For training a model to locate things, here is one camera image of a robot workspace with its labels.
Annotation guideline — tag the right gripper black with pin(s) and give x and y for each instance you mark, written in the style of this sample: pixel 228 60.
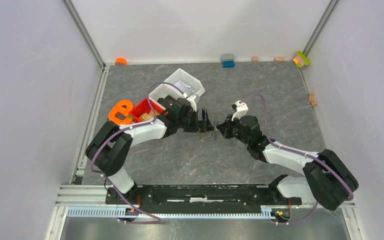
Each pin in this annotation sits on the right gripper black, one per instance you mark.
pixel 225 127

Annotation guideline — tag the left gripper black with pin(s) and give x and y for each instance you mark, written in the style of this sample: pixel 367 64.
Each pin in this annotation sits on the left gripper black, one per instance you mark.
pixel 194 128

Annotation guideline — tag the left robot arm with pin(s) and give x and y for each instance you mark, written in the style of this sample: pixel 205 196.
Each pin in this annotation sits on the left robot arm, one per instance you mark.
pixel 108 150

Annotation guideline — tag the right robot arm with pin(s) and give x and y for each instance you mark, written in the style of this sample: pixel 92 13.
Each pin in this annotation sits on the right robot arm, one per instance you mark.
pixel 329 180

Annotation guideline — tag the silver card in bin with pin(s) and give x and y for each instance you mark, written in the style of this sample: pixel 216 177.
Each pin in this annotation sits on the silver card in bin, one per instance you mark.
pixel 184 87

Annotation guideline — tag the white plastic bin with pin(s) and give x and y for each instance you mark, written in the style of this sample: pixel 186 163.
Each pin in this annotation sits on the white plastic bin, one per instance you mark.
pixel 187 83

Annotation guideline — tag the blue toy brick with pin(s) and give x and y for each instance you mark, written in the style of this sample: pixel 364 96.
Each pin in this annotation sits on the blue toy brick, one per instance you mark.
pixel 227 60

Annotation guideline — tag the red plastic bin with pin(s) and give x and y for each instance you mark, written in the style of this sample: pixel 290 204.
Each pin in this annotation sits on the red plastic bin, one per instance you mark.
pixel 144 108

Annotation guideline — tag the flat wooden block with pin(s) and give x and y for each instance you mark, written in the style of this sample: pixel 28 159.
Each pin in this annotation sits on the flat wooden block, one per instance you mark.
pixel 279 59

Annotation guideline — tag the orange tape dispenser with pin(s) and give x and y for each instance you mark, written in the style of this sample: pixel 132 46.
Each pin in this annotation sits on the orange tape dispenser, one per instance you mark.
pixel 120 113

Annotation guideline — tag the curved wooden piece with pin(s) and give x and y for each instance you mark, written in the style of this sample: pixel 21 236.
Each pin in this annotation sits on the curved wooden piece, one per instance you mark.
pixel 312 100

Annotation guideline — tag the green pink toy bricks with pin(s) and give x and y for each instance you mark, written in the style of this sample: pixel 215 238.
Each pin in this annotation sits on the green pink toy bricks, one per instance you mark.
pixel 301 60

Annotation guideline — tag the orange round piece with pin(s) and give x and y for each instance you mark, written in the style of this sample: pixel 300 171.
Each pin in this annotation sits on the orange round piece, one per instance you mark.
pixel 120 61

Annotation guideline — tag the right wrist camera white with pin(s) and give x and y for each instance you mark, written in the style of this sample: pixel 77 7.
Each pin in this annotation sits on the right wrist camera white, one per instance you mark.
pixel 240 109

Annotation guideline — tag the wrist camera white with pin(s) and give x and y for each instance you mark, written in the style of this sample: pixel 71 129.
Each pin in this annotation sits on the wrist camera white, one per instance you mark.
pixel 240 109
pixel 193 99

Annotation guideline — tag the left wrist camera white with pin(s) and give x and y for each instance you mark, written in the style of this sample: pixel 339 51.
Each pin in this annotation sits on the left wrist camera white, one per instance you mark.
pixel 193 99

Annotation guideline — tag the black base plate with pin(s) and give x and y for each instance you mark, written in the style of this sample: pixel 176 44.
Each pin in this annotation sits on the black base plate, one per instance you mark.
pixel 207 198

